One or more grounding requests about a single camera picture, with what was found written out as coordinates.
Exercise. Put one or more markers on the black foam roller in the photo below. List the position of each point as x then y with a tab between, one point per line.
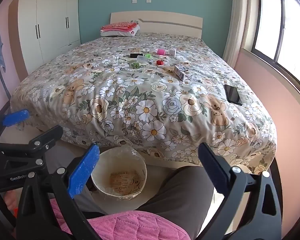
136	55

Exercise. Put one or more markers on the white wardrobe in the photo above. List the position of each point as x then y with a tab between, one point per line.
50	20

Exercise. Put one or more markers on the green cube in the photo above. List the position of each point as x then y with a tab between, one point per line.
134	65

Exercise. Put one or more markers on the folded pink cloth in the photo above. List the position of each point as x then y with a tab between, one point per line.
118	26

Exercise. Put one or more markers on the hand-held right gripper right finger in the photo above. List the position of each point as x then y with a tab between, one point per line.
215	170

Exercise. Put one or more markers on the black smartphone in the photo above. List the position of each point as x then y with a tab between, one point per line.
233	94

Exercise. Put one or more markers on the clear plastic bin liner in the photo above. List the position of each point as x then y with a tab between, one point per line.
130	155

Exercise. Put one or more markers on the window with dark frame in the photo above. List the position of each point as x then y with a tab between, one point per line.
280	25

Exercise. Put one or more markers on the floral bed cover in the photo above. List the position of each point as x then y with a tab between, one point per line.
130	100

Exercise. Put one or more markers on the green dice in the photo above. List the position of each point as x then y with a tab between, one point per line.
147	55

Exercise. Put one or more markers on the pink cup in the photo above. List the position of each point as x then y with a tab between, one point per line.
161	52

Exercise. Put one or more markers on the white box with red stripe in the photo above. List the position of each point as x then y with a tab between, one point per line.
179	71

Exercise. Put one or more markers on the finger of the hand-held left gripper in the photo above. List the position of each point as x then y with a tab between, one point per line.
15	117
40	140

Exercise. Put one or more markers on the person's left hand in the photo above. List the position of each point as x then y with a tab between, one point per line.
11	200

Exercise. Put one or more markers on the small white milk carton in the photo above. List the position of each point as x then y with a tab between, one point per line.
188	77

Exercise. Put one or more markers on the brown printed wrapper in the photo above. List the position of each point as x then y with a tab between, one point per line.
122	181

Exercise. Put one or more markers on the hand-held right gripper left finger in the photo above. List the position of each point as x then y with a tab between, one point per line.
83	171

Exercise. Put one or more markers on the person's right leg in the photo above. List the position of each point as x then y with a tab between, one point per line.
180	192

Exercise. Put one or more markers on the white cube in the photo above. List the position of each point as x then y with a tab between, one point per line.
172	52

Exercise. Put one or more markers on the beige curtain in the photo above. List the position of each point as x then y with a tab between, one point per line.
236	22

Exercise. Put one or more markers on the white pillow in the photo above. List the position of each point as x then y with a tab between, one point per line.
120	33

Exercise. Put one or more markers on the pink quilted cushion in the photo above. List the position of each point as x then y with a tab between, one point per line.
130	226

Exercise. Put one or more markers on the cream wooden bed headboard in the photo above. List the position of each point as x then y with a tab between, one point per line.
165	21

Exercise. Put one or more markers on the red cube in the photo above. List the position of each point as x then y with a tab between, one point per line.
160	62

